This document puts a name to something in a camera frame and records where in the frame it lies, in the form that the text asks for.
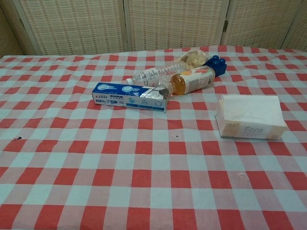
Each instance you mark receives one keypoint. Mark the blue white toothpaste box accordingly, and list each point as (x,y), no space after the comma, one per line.
(120,97)

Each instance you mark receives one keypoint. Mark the clear empty plastic bottle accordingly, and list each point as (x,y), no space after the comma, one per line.
(153,73)

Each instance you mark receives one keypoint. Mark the beige woven screen panel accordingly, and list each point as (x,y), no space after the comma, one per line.
(6,31)
(259,22)
(72,26)
(298,33)
(175,24)

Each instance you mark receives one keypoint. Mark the metal screen hinge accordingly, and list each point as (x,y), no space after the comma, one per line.
(225,26)

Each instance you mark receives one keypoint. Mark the orange drink plastic bottle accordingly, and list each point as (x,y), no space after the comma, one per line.
(192,79)

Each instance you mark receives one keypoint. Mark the clear bag of snacks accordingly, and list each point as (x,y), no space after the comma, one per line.
(194,58)

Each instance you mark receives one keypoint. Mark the blue toy building block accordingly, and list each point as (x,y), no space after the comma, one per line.
(217,67)

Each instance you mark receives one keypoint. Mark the red white checked tablecloth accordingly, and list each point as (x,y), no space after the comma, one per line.
(144,182)

